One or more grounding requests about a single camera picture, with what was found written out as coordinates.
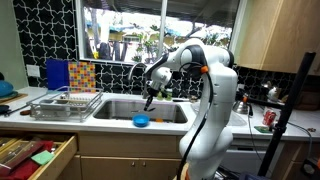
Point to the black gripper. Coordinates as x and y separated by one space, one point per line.
152 94

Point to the blue plastic bowl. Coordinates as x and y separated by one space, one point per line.
140 120

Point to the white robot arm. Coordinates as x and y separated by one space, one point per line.
220 93

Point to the stainless steel sink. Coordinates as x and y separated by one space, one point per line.
123 110

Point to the orange round object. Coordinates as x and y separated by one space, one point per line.
159 120

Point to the green soap bottle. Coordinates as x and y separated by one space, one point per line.
165 95

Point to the curved steel faucet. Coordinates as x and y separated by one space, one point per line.
133 71

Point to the light wooden base cabinet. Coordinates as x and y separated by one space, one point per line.
126 145

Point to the metal cabinet knob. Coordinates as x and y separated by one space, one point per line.
143 163
132 163

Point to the colourful checkered tile board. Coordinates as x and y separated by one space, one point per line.
82 76

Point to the window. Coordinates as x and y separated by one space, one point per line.
126 30

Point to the silver metal pot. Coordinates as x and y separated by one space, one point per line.
240 107

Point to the blue cutting board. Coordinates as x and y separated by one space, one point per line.
56 75

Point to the open wooden drawer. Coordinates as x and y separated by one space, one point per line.
60 156

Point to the white dishwasher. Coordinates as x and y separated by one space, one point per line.
243 156

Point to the green sponge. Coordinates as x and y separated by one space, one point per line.
42 157

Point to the red soda can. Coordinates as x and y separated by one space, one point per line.
269 118

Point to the silver kettle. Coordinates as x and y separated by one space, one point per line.
273 92

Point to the wooden board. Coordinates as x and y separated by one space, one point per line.
15 98

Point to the black tripod pole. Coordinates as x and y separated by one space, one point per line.
286 110

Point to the red drawer liner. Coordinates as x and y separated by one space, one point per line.
20 166

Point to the blue kettle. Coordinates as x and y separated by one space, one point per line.
5 89

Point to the white wall outlet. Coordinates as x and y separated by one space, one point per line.
32 70

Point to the wooden wall cabinet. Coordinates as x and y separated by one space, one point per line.
280 33

